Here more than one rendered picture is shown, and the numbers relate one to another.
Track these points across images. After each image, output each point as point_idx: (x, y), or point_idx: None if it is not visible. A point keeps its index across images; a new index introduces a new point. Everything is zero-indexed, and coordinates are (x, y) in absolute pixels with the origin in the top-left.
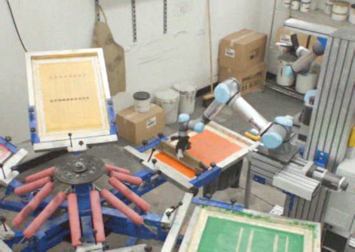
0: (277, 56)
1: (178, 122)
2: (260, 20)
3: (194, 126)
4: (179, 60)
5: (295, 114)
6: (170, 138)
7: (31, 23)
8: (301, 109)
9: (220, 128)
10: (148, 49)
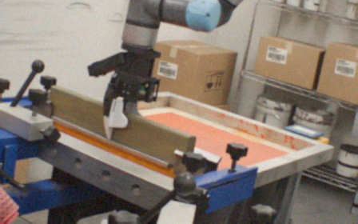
0: (249, 102)
1: None
2: (220, 34)
3: (191, 0)
4: (69, 62)
5: (295, 200)
6: (87, 66)
7: None
8: (302, 194)
9: (212, 111)
10: (12, 17)
